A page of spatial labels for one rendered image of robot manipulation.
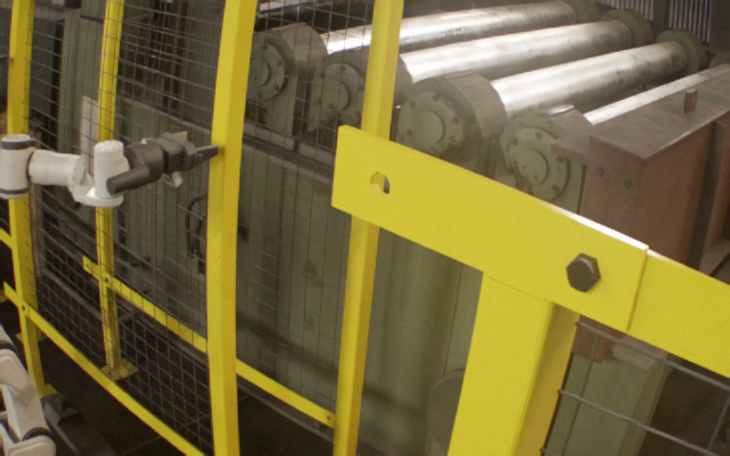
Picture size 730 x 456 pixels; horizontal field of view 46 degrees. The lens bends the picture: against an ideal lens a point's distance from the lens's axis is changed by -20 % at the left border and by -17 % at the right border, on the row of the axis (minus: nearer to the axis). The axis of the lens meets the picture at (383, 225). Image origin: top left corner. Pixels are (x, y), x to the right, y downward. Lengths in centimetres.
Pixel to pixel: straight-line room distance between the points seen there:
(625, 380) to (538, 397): 207
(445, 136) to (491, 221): 224
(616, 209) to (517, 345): 182
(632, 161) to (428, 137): 72
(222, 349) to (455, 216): 173
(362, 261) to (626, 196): 68
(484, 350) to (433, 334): 239
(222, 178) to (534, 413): 154
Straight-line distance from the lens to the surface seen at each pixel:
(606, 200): 240
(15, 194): 196
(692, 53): 456
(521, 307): 57
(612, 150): 236
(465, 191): 56
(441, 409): 302
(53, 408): 310
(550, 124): 263
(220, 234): 214
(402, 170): 58
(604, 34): 437
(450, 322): 292
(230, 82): 201
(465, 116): 278
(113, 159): 184
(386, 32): 229
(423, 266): 292
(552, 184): 263
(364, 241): 247
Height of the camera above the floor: 206
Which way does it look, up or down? 25 degrees down
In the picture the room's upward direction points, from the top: 6 degrees clockwise
